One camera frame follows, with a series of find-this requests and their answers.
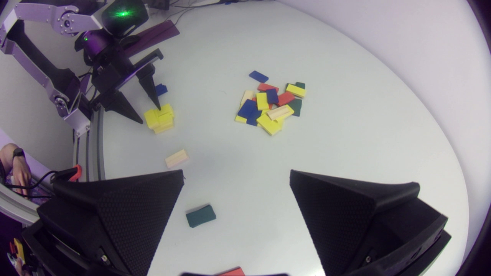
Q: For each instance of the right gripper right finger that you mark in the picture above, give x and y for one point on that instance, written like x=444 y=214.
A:
x=364 y=226

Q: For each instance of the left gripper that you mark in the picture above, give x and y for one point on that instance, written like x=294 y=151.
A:
x=111 y=74

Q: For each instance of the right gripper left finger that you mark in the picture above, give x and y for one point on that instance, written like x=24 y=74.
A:
x=111 y=226

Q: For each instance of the pile of yellow wooden blocks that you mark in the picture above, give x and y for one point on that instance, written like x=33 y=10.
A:
x=159 y=119

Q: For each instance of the yellow wooden block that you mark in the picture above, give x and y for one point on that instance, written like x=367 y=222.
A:
x=240 y=119
x=290 y=111
x=296 y=91
x=262 y=101
x=268 y=125

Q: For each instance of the green wooden block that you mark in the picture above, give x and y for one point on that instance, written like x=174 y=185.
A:
x=200 y=216
x=300 y=84
x=296 y=107

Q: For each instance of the person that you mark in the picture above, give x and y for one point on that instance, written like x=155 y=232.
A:
x=19 y=172

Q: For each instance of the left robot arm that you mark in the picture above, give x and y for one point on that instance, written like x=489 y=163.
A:
x=57 y=17

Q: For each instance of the blue wooden block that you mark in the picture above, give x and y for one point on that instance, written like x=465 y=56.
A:
x=247 y=108
x=258 y=76
x=161 y=89
x=272 y=96
x=253 y=120

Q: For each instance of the red wooden block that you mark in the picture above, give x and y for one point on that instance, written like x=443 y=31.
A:
x=266 y=87
x=233 y=272
x=285 y=99

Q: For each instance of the pale wooden block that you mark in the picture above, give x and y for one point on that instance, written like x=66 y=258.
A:
x=279 y=112
x=176 y=158
x=247 y=96

